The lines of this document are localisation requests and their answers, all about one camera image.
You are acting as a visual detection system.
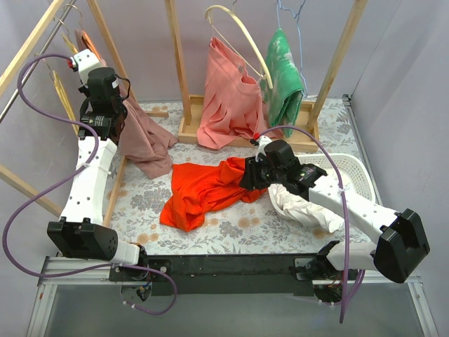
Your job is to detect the yellow plastic hanger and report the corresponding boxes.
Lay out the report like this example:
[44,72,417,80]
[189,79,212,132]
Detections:
[41,59,76,121]

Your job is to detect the orange t-shirt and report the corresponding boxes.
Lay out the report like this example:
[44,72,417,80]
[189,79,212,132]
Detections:
[160,157,266,232]

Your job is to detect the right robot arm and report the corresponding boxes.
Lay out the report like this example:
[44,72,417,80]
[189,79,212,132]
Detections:
[239,140,430,284]

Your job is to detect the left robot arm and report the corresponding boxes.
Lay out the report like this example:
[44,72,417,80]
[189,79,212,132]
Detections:
[47,67,149,281]

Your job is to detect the yellow hanger under pink garment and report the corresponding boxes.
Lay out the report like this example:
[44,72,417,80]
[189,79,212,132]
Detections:
[57,18,79,55]

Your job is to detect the cream wooden hanger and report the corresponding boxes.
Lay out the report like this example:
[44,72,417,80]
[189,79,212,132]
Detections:
[204,4,274,89]

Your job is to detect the white cloth in basket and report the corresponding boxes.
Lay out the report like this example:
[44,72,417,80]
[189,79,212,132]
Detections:
[268,184,344,233]

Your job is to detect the wooden rack with tray base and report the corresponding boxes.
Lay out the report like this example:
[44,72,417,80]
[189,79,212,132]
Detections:
[165,1,367,152]

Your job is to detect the dusty pink hanging garment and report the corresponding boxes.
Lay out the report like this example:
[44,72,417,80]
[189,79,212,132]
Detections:
[74,28,180,180]

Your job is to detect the salmon pink pleated garment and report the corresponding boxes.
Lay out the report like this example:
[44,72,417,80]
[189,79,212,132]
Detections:
[196,37,269,150]

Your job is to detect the white plastic laundry basket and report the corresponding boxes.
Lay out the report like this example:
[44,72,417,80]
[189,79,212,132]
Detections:
[268,152,377,218]

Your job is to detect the green white hanging cloth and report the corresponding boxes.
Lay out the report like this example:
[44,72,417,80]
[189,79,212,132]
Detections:
[260,28,304,127]

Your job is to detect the black base bar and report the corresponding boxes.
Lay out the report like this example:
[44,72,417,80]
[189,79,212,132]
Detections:
[109,253,348,298]

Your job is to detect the metal hanging rod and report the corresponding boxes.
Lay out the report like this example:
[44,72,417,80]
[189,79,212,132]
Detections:
[0,0,78,124]

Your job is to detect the wooden side clothes rack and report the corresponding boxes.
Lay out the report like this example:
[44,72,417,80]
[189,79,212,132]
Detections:
[1,1,168,248]

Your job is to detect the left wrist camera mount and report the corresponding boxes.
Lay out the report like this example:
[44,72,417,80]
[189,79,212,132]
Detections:
[69,49,103,86]

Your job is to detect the blue wire hanger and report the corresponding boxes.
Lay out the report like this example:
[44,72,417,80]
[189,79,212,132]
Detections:
[276,0,309,98]

